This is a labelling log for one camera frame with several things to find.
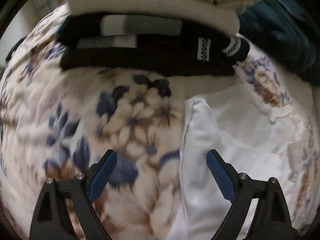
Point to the floral checked fleece blanket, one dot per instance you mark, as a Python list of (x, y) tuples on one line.
[(57, 124)]

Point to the folded black garment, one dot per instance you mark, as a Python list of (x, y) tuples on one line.
[(166, 46)]

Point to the white t-shirt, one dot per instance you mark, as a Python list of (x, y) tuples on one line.
[(253, 142)]

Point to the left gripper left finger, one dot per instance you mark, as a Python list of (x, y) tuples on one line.
[(51, 219)]

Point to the dark teal garment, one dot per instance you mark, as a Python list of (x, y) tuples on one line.
[(282, 29)]

